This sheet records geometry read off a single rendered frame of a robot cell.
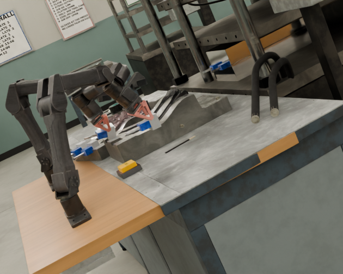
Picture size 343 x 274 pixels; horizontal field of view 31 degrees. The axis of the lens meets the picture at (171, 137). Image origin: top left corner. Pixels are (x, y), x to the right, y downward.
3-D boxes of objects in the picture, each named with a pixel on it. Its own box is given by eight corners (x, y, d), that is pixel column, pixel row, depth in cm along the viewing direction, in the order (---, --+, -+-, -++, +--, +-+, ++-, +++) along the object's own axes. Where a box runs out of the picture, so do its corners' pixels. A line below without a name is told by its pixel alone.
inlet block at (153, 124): (130, 141, 224) (124, 127, 223) (127, 139, 229) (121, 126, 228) (161, 126, 228) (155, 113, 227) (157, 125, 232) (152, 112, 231)
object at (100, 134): (86, 146, 249) (84, 134, 247) (83, 142, 253) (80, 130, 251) (116, 137, 253) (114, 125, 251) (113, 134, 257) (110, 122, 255)
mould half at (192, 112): (126, 165, 238) (111, 135, 235) (110, 157, 262) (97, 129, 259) (232, 109, 250) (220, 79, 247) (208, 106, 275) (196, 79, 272)
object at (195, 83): (271, 103, 265) (267, 90, 263) (173, 95, 387) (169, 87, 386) (417, 24, 286) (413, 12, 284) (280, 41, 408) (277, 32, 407)
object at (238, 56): (238, 81, 309) (225, 49, 305) (216, 81, 335) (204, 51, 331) (316, 40, 322) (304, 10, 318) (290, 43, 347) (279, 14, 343)
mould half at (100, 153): (102, 160, 264) (91, 138, 262) (76, 161, 286) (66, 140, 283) (183, 110, 290) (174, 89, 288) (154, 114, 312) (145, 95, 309)
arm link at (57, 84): (95, 68, 225) (28, 82, 202) (111, 62, 218) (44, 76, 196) (104, 100, 225) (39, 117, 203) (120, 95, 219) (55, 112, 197)
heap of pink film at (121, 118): (113, 136, 272) (105, 120, 270) (95, 138, 286) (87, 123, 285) (155, 111, 285) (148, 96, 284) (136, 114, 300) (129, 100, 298)
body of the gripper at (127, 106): (135, 98, 232) (120, 86, 229) (142, 99, 222) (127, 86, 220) (125, 112, 231) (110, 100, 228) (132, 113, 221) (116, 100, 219)
